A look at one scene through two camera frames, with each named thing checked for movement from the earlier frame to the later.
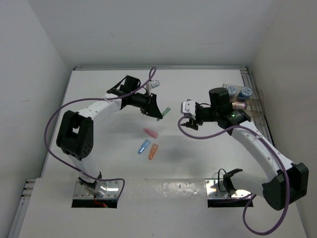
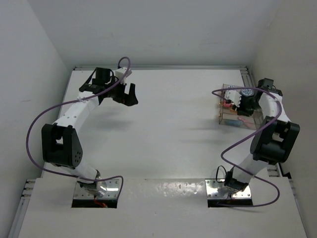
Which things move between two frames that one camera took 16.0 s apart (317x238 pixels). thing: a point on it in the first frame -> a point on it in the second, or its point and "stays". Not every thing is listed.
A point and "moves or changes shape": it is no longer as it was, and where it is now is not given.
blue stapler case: x=144 y=146 moves or changes shape
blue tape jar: x=246 y=92 stays
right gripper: x=192 y=124 -> x=240 y=110
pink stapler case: x=151 y=133 moves or changes shape
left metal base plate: x=113 y=189 stays
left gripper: x=150 y=107 -> x=128 y=99
